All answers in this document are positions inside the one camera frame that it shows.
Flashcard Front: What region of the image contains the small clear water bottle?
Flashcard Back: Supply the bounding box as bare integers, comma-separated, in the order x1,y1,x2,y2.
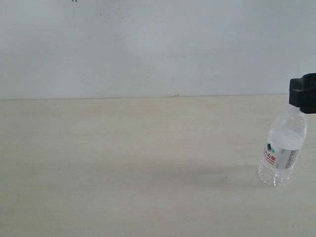
258,105,307,186

